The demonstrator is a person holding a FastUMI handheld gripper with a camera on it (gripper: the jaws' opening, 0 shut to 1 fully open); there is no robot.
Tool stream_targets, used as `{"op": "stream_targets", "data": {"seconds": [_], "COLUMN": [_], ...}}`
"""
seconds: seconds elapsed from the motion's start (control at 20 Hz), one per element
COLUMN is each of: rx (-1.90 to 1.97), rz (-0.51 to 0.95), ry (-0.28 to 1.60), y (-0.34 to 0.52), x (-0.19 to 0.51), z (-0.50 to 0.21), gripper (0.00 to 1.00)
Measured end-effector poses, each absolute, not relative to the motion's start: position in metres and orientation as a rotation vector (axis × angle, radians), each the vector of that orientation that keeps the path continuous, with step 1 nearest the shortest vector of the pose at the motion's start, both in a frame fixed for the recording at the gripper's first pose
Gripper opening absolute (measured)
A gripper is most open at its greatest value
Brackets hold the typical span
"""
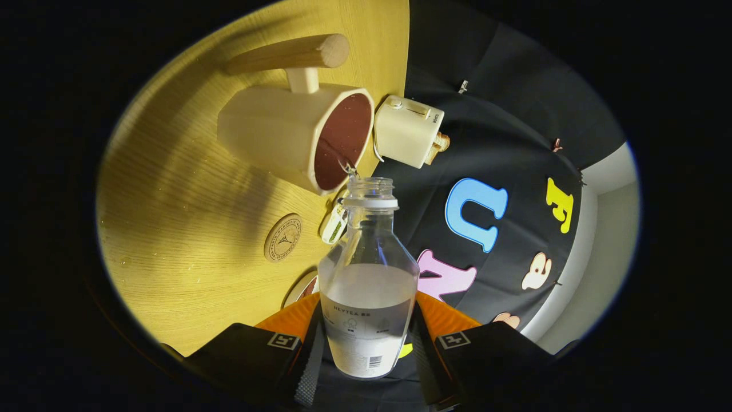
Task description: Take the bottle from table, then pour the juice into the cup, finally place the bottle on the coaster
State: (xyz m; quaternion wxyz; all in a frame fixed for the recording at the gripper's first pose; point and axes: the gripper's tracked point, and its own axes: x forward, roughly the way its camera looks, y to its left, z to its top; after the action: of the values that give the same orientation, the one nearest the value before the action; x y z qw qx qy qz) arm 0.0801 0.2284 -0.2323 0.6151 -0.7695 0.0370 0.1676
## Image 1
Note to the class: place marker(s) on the silver clip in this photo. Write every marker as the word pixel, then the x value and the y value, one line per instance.
pixel 463 87

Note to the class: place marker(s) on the red clip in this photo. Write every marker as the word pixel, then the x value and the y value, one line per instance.
pixel 557 145

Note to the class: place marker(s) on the clear juice bottle white label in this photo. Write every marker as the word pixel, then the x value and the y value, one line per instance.
pixel 369 297

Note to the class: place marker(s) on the wooden table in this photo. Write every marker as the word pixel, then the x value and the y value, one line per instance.
pixel 189 229

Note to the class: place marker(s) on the cream toaster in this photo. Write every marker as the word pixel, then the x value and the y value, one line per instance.
pixel 403 131

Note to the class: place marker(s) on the white divided grain dish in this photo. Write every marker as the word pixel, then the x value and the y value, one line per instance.
pixel 334 226

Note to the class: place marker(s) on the round wooden coaster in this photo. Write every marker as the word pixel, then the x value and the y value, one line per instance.
pixel 282 238

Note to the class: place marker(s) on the red meat piece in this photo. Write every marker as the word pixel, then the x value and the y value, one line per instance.
pixel 310 287

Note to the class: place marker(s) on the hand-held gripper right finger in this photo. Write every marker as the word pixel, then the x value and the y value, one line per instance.
pixel 426 372

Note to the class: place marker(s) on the toast slice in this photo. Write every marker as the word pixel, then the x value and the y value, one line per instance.
pixel 434 155
pixel 443 141

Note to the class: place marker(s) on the black backdrop cloth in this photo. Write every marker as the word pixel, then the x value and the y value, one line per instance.
pixel 514 114

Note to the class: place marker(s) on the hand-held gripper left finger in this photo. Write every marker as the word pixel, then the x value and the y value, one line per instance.
pixel 309 377

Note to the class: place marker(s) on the white round plate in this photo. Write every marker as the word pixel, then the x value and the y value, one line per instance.
pixel 294 294

